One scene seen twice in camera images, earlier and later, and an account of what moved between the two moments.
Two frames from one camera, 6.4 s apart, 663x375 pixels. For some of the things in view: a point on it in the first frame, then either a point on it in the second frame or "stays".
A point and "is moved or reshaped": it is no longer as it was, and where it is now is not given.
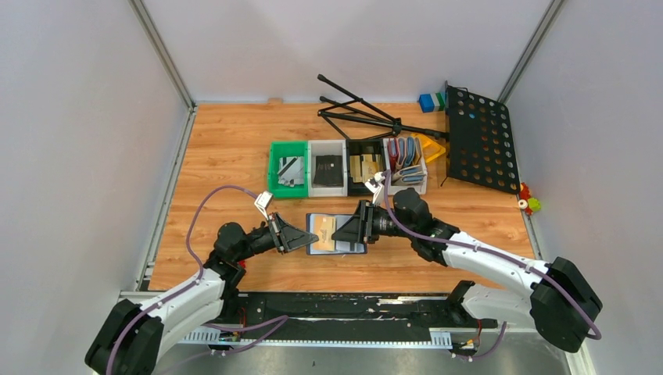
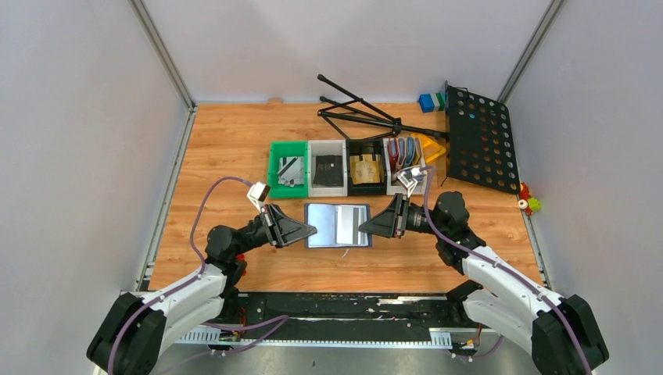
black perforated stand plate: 481,146 stays
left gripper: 278,233 to 274,226
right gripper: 363,221 to 401,218
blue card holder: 342,247 is moved or reshaped
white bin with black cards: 327,171 stays
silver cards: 291,170 stays
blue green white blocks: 432,102 stays
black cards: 328,170 stays
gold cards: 363,167 stays
